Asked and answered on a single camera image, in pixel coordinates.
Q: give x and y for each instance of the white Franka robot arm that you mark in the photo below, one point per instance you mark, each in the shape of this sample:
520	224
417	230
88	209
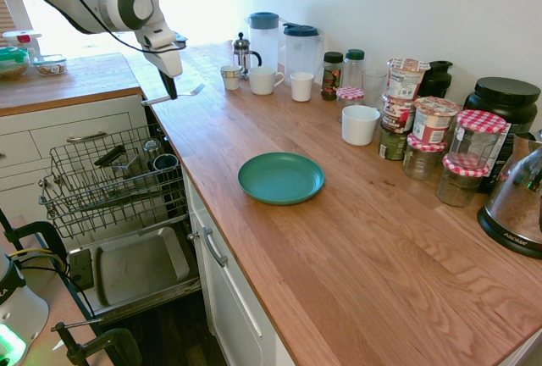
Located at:
131	6

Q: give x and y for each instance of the black utensil in rack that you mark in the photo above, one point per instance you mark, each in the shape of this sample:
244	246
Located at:
109	156

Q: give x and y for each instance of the clear drinking glass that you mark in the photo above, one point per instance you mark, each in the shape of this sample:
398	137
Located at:
374	86

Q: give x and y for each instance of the white kitchen cabinet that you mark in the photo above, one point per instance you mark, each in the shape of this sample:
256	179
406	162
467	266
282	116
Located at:
237	315

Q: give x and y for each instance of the small patterned paper cup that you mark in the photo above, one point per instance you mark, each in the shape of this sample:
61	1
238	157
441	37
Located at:
230	77

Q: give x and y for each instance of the glass French press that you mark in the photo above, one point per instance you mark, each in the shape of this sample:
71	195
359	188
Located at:
243	54

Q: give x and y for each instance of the open dishwasher door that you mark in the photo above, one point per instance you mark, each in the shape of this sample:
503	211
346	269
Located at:
139	264

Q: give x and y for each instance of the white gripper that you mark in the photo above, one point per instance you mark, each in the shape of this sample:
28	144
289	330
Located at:
167	61

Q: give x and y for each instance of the silver metal fork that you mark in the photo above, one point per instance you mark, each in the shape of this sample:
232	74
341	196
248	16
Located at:
192	90

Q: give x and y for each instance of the white container with red latch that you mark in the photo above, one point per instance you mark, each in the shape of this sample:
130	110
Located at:
21	42

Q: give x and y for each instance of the wide white cup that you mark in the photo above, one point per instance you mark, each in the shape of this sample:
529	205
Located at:
360	125

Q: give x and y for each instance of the dark blue cup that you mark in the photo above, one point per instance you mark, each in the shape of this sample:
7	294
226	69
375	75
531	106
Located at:
165	162

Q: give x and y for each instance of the green-lidded spice jar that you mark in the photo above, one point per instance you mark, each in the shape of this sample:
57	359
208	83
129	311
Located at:
354	71

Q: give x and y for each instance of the large checkered-lid glass jar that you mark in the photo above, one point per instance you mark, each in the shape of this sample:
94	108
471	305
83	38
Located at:
478	139

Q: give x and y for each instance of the black protein powder tub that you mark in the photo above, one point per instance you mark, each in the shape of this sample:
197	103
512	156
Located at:
506	101

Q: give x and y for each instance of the black shaker bottle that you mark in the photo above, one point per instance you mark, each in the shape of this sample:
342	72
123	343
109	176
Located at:
436	80

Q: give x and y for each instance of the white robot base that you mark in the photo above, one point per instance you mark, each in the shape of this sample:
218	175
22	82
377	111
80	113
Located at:
19	315

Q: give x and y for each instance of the stainless steel electric kettle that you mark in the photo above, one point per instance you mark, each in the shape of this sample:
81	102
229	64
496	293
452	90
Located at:
514	196

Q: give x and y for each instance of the dark green food cup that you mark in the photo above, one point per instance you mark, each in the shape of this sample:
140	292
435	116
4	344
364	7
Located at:
391	143

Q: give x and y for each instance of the small checkered-lid glass jar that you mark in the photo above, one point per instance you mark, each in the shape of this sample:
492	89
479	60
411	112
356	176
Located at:
350	95

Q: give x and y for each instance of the green-lidded food container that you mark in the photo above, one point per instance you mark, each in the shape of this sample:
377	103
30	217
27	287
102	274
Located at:
12	63

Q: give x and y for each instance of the green plastic plate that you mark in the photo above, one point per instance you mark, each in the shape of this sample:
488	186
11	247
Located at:
281	177

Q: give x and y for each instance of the short blue-lidded clear pitcher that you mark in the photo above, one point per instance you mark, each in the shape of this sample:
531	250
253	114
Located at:
301	50

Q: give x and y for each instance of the white drawer cabinet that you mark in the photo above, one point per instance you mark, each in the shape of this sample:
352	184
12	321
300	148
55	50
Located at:
38	129

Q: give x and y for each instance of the black metal clamp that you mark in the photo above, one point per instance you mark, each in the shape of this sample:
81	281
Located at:
40	230
106	342

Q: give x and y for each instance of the white ribbed cup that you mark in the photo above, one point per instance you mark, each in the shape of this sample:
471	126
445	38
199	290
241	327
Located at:
302	86

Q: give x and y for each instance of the foil-lidded white yogurt cup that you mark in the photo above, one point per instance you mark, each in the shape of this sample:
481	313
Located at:
406	80

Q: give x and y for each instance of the red white yogurt cup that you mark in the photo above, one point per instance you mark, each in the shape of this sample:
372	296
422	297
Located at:
434	120

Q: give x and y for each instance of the brown ice cream cup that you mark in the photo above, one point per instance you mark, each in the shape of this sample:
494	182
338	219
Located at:
398	116

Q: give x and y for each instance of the clear-lidded glass food container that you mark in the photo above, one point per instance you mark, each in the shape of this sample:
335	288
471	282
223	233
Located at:
50	65

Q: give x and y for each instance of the black-lidded spice jar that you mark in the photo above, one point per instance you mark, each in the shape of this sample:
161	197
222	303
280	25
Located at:
332	75

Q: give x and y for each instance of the tall blue-lidded clear pitcher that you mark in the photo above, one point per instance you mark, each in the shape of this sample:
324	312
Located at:
263	42

